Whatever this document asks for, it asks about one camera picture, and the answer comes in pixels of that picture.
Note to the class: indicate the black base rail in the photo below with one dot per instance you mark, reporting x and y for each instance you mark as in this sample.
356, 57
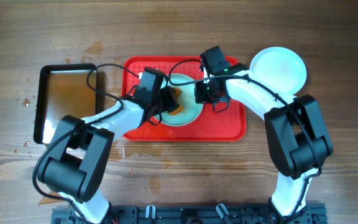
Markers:
247, 213

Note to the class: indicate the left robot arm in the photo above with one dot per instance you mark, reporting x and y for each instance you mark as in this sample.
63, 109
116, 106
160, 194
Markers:
75, 161

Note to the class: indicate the red plastic tray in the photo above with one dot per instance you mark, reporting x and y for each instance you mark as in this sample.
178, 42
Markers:
209, 126

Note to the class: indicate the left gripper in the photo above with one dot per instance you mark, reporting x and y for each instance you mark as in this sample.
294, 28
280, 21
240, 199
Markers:
169, 102

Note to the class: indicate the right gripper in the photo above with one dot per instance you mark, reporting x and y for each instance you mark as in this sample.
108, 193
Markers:
201, 98

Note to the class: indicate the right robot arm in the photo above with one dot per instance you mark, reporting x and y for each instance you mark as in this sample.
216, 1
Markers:
298, 139

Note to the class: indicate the white plate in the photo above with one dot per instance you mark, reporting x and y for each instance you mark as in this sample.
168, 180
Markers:
191, 110
280, 68

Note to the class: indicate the green orange sponge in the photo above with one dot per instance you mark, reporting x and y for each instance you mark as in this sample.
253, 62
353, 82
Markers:
174, 107

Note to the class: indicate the black water-filled pan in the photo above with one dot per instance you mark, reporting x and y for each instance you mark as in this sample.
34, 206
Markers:
62, 91

